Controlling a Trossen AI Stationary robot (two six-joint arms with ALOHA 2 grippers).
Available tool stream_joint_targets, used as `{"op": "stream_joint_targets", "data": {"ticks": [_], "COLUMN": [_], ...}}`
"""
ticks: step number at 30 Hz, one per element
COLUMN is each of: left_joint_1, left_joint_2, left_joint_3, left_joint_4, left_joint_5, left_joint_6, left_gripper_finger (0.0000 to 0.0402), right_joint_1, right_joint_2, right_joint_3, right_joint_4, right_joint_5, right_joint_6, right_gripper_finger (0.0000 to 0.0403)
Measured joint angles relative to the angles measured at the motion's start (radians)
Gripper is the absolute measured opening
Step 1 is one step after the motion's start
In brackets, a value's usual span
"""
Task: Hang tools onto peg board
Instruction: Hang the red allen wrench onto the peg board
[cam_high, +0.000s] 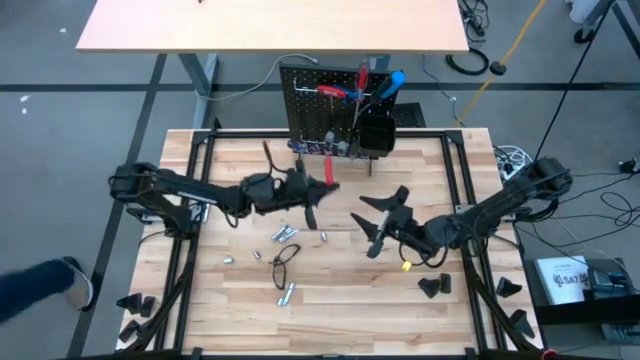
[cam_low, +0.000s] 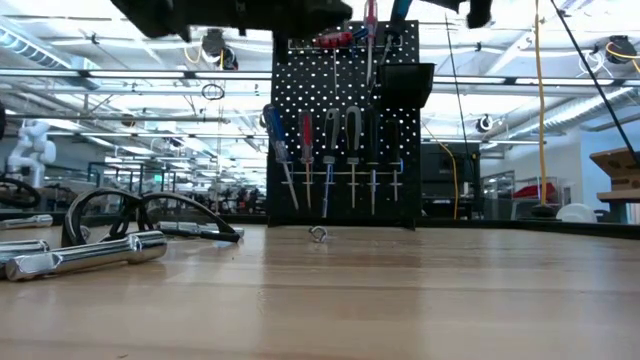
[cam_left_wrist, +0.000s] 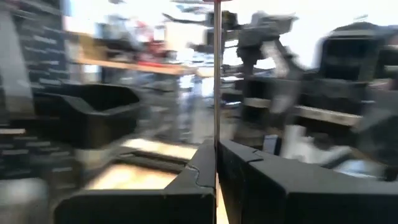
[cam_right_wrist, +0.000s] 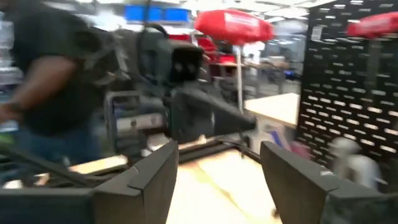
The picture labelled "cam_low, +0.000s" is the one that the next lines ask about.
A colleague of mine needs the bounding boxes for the blue-handled screwdriver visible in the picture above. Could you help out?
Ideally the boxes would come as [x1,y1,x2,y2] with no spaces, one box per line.
[261,103,302,212]

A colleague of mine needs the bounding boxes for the yellow hanging hose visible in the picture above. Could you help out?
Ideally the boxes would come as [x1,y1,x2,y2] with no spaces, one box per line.
[532,0,549,207]

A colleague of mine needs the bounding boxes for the long chrome deep socket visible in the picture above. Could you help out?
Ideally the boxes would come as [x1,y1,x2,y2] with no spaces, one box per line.
[3,230,169,282]

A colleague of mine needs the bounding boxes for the black plastic pegboard bin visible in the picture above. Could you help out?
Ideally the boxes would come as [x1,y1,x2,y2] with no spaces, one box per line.
[374,60,437,109]

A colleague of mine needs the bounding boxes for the red object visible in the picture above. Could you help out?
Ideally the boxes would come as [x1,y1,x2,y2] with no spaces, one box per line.
[512,182,557,202]

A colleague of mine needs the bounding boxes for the thin yellow cable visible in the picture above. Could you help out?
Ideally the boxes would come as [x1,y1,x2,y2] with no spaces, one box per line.
[422,122,461,221]

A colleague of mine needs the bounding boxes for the black round wheel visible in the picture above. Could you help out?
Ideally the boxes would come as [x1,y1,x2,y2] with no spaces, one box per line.
[0,175,43,210]

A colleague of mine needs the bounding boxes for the chrome extension bar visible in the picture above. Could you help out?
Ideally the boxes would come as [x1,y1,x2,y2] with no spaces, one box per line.
[0,214,54,231]

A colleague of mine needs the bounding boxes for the black cabinet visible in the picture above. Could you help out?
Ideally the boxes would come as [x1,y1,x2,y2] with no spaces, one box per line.
[422,141,482,222]

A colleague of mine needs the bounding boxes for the cardboard box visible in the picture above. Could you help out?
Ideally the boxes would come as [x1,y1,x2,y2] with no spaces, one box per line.
[589,146,640,192]

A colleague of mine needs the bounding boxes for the black ceiling cable reel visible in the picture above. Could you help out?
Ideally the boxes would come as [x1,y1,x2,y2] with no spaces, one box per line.
[594,34,640,67]
[474,113,496,134]
[202,28,240,71]

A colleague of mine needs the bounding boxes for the black round hose base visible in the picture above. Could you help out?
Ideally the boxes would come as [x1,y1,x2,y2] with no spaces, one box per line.
[529,203,557,221]

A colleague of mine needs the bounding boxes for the long black cable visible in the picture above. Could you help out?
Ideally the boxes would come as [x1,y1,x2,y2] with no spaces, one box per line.
[548,0,640,167]

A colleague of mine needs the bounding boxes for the black perforated pegboard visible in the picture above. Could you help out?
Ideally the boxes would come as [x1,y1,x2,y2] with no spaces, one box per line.
[264,19,424,232]

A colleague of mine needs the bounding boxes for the black safety glasses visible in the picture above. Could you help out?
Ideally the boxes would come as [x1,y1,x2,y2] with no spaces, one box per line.
[60,186,243,249]

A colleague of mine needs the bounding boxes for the chrome wire ring rack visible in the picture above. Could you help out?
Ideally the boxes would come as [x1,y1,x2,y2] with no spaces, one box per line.
[278,156,407,187]

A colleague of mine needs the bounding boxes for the white round object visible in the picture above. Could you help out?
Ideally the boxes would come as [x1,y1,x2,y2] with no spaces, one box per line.
[555,202,599,224]

